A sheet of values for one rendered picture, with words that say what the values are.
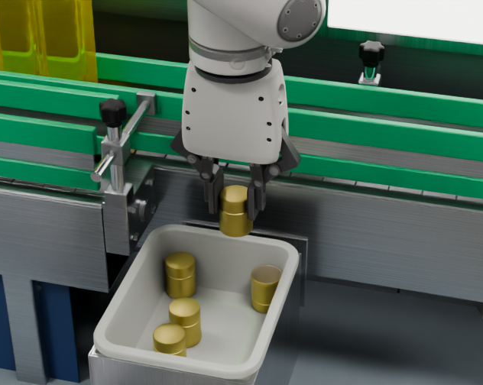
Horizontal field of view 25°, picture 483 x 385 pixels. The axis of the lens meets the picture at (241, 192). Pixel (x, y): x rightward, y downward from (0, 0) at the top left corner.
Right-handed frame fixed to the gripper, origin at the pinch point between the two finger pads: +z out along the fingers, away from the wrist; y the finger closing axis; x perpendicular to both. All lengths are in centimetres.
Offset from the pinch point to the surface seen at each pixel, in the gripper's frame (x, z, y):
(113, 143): -1.2, -3.3, 13.7
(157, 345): 10.8, 12.8, 5.4
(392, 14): -30.2, -8.0, -10.7
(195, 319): 5.6, 13.0, 3.0
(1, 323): -3.2, 27.6, 32.1
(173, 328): 8.4, 12.2, 4.4
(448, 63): -33.1, -1.0, -17.6
